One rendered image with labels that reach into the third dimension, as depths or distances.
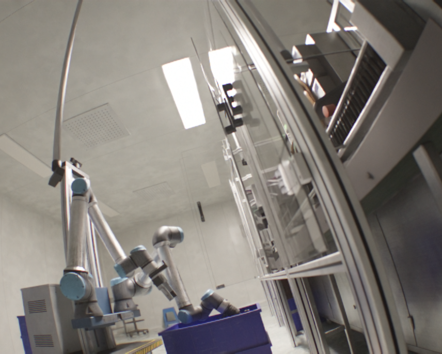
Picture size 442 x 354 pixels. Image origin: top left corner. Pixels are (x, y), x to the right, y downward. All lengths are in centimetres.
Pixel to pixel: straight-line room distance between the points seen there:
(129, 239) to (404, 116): 710
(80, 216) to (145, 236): 551
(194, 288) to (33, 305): 503
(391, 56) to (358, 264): 37
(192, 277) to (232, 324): 515
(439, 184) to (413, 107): 10
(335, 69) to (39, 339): 248
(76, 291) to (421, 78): 155
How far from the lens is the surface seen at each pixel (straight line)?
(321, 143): 49
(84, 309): 170
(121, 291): 210
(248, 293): 651
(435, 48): 32
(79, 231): 162
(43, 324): 204
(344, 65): 151
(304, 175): 52
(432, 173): 36
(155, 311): 693
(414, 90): 35
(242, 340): 155
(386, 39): 54
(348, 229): 45
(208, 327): 155
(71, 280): 154
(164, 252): 172
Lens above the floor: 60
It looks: 23 degrees up
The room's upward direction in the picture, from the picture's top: 17 degrees counter-clockwise
